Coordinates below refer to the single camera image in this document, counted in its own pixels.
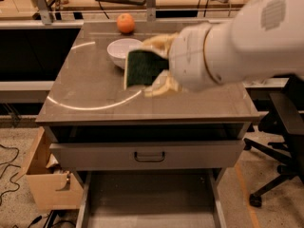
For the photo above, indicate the grey top drawer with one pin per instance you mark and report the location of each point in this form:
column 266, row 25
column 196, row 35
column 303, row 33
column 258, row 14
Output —
column 120, row 155

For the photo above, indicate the orange fruit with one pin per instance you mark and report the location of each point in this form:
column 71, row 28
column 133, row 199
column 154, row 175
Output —
column 125, row 23

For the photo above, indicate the black office chair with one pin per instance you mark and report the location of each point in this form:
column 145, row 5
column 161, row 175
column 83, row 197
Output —
column 285, row 118

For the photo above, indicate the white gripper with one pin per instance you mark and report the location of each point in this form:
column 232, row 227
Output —
column 189, row 58

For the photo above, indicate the black drawer handle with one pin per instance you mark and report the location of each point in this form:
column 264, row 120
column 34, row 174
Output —
column 149, row 157

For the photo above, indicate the grey cabinet counter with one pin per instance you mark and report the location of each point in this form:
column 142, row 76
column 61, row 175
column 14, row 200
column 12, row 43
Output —
column 89, row 90

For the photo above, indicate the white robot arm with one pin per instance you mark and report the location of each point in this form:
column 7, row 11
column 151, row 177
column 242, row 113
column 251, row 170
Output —
column 265, row 39

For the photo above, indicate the green yellow sponge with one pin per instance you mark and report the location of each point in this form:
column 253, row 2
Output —
column 142, row 67

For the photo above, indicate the cardboard box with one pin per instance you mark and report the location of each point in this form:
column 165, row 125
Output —
column 50, row 190

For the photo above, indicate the open grey middle drawer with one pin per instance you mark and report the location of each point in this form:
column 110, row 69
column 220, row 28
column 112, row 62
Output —
column 151, row 199

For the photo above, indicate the white ceramic bowl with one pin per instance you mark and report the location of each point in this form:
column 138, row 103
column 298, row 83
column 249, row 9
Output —
column 118, row 49

